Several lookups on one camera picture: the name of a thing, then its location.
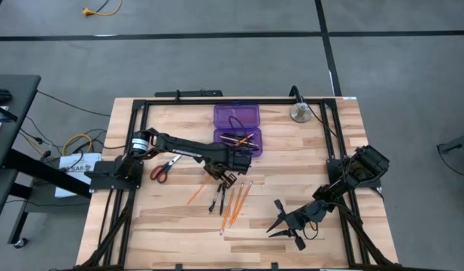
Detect black bar with clamp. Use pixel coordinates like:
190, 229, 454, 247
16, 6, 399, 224
153, 89, 224, 103

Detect yellow floor cable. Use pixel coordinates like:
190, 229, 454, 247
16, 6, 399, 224
81, 0, 123, 18

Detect black curved bracket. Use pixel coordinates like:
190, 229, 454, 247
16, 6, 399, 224
288, 84, 305, 106

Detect red-handled scissors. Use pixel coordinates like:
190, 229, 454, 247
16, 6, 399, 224
149, 154, 182, 184

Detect grey stand foot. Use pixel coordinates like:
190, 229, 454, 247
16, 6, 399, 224
436, 130, 464, 166

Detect white paper sheet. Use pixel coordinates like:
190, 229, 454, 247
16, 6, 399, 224
53, 151, 103, 199

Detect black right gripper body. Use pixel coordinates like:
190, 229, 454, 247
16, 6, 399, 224
290, 206, 323, 233

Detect purple plastic pencil box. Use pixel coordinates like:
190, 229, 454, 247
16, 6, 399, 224
212, 102, 263, 159

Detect black desk leg frame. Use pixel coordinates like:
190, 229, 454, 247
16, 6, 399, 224
0, 148, 92, 249

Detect black floor cable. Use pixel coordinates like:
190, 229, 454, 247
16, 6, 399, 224
435, 145, 464, 180
36, 90, 113, 117

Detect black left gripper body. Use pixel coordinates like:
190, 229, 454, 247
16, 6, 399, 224
226, 146, 253, 176

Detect yellow looped cable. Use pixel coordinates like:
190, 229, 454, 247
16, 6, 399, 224
62, 133, 93, 156

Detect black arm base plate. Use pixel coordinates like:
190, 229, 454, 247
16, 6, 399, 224
326, 156, 383, 189
84, 160, 144, 190

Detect black desk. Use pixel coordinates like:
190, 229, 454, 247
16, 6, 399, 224
0, 74, 42, 171

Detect orange pencil with red eraser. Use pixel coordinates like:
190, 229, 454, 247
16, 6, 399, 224
231, 181, 254, 224
228, 182, 245, 228
236, 132, 256, 147
219, 187, 235, 236

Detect round metal stand base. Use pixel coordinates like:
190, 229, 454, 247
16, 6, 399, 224
289, 102, 314, 123

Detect clear pen with black grip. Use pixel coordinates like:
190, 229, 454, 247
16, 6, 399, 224
208, 183, 223, 215

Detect black aluminium table frame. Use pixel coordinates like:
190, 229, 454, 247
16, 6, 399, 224
77, 96, 400, 271

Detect black object on desk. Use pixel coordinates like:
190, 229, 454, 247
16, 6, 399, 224
0, 87, 14, 109

